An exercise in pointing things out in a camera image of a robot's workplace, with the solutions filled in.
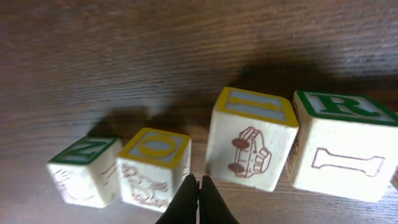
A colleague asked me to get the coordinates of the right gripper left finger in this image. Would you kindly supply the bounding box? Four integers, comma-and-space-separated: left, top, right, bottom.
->
155, 174, 199, 224

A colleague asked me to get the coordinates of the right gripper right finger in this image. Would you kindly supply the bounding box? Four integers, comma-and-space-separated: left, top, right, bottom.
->
198, 175, 239, 224

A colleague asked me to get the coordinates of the block with C red side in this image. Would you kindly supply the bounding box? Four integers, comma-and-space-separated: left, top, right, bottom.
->
117, 128, 192, 213

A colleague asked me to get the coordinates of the block with car picture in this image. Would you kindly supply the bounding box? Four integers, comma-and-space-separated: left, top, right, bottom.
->
205, 86, 299, 192

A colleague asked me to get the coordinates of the block with green side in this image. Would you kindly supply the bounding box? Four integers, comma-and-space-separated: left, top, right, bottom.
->
47, 136, 123, 208

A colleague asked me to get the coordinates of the block with red X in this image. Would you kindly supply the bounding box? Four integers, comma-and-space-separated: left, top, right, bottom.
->
391, 167, 398, 190

